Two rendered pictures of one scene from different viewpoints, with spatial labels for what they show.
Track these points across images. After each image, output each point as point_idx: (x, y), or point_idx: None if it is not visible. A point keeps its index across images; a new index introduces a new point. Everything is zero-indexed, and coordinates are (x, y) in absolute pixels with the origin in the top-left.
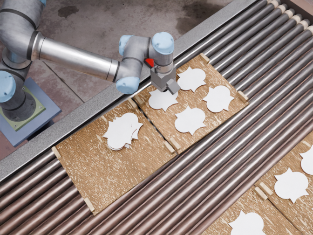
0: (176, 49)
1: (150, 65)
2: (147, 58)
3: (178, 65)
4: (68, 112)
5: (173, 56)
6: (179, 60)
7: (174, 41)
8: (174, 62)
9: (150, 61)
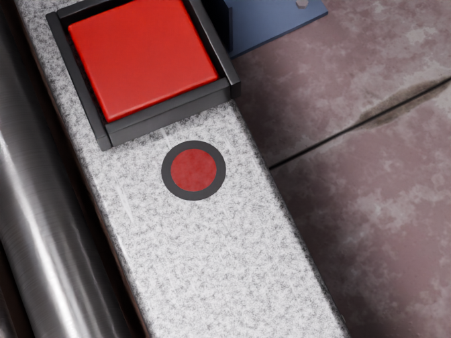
0: (228, 324)
1: (83, 6)
2: (182, 8)
3: (23, 274)
4: (432, 2)
5: (141, 265)
6: (66, 296)
7: (337, 336)
8: (58, 241)
9: (137, 17)
